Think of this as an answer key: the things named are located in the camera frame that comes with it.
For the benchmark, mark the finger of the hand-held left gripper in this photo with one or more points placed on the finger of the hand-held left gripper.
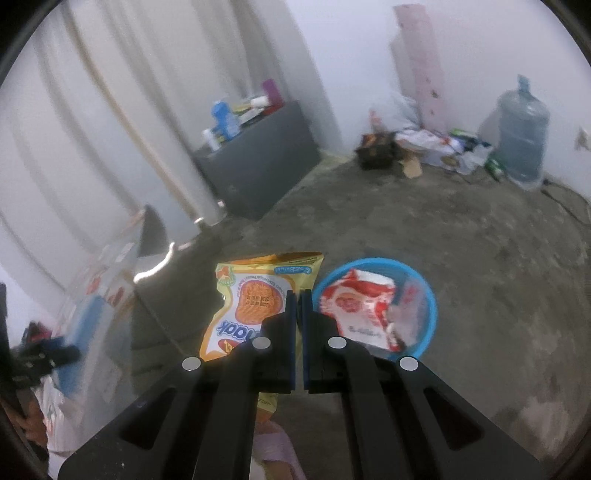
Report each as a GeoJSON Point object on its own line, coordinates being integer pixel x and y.
{"type": "Point", "coordinates": [51, 355]}

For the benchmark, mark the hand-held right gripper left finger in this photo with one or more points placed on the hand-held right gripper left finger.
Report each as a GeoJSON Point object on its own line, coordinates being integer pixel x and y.
{"type": "Point", "coordinates": [281, 350]}

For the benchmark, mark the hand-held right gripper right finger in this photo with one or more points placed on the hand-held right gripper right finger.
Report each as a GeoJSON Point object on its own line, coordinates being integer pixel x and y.
{"type": "Point", "coordinates": [318, 355]}

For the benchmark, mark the large red and white bag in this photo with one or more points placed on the large red and white bag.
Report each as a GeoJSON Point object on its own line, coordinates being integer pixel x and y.
{"type": "Point", "coordinates": [355, 304]}

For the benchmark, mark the yellow orange snack packet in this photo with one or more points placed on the yellow orange snack packet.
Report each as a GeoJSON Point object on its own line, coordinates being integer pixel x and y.
{"type": "Point", "coordinates": [249, 295]}

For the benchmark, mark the white translucent plastic bag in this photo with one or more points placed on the white translucent plastic bag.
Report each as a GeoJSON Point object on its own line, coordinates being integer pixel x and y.
{"type": "Point", "coordinates": [411, 318]}

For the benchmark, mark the blue plastic bin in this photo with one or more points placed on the blue plastic bin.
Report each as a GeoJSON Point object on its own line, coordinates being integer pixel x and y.
{"type": "Point", "coordinates": [427, 295]}

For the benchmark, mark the blue sheet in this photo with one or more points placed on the blue sheet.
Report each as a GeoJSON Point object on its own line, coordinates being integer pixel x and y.
{"type": "Point", "coordinates": [87, 341]}

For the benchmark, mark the pink slipper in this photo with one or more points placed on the pink slipper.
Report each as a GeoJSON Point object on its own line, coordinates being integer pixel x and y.
{"type": "Point", "coordinates": [277, 452]}

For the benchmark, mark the grey cabinet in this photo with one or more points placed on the grey cabinet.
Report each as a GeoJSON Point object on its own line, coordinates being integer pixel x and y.
{"type": "Point", "coordinates": [258, 161]}

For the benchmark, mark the cardboard piece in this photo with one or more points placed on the cardboard piece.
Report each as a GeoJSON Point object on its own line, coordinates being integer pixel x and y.
{"type": "Point", "coordinates": [411, 166]}

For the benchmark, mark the dark box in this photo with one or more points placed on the dark box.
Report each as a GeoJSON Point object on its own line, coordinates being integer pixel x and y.
{"type": "Point", "coordinates": [376, 152]}

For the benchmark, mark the small white bottle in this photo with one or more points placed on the small white bottle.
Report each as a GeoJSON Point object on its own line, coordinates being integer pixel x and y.
{"type": "Point", "coordinates": [211, 138]}

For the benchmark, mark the wooden pole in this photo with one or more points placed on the wooden pole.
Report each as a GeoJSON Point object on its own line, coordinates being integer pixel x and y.
{"type": "Point", "coordinates": [138, 141]}

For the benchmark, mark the blue bottle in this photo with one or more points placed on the blue bottle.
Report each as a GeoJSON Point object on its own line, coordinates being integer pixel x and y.
{"type": "Point", "coordinates": [225, 120]}

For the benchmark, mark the floor clutter pile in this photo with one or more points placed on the floor clutter pile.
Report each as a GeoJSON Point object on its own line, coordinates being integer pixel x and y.
{"type": "Point", "coordinates": [434, 143]}

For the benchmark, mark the white curtain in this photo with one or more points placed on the white curtain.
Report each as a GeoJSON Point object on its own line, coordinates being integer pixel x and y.
{"type": "Point", "coordinates": [115, 115]}

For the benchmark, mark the white tube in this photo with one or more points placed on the white tube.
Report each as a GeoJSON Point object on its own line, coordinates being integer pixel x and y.
{"type": "Point", "coordinates": [258, 100]}

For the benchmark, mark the white plastic shopping bag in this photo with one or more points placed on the white plastic shopping bag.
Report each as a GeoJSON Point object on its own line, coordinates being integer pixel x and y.
{"type": "Point", "coordinates": [401, 113]}

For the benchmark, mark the purple box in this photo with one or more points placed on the purple box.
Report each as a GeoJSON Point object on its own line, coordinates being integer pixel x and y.
{"type": "Point", "coordinates": [271, 92]}

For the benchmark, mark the large water jug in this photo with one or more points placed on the large water jug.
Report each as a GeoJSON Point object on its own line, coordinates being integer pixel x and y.
{"type": "Point", "coordinates": [521, 138]}

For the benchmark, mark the pink board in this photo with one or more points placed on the pink board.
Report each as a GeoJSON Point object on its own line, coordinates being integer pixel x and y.
{"type": "Point", "coordinates": [422, 69]}

